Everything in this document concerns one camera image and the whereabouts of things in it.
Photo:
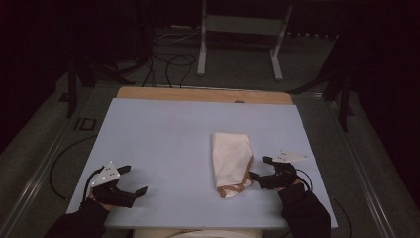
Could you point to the cream baby bodysuit tan trim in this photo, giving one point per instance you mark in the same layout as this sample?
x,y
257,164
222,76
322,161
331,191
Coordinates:
x,y
231,155

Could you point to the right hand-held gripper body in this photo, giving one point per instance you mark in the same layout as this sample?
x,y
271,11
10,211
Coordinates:
x,y
280,180

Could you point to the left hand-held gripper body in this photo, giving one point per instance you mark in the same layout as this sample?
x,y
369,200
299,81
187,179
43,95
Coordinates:
x,y
110,195

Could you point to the black stand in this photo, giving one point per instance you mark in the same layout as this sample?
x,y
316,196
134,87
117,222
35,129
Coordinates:
x,y
71,95
345,105

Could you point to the person's right hand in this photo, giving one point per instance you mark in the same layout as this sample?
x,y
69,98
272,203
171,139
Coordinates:
x,y
290,186

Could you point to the person's left hand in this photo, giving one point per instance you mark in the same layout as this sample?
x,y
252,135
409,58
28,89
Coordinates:
x,y
102,205

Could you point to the metal floor rail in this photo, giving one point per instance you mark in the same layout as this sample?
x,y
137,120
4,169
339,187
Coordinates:
x,y
36,172
361,172

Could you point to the wooden table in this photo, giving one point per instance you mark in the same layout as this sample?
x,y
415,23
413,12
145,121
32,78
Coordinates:
x,y
198,95

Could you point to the white metal stand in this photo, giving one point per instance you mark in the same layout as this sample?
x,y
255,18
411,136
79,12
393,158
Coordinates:
x,y
244,24

